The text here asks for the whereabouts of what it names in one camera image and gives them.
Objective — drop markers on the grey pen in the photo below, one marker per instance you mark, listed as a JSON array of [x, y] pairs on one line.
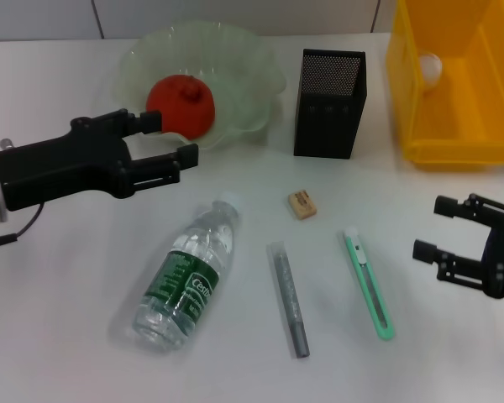
[[287, 298]]

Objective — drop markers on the yellow plastic bin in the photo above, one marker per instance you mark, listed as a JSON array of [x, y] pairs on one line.
[[466, 117]]

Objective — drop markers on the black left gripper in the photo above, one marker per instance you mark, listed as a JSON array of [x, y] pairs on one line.
[[59, 168]]

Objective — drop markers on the white paper ball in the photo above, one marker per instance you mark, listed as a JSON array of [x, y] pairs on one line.
[[430, 69]]

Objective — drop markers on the red-orange fruit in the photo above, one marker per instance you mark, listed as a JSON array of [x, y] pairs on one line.
[[180, 109]]

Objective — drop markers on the clear green-label water bottle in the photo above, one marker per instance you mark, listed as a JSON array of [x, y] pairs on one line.
[[185, 268]]

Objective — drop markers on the green utility knife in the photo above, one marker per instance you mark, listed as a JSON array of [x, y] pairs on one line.
[[367, 281]]

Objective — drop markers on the green glass fruit plate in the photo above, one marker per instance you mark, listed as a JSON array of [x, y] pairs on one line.
[[243, 84]]

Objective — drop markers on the black mesh pen holder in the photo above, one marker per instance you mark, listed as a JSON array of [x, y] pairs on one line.
[[323, 126]]

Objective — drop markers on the tan eraser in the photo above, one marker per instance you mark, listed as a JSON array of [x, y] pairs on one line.
[[303, 204]]

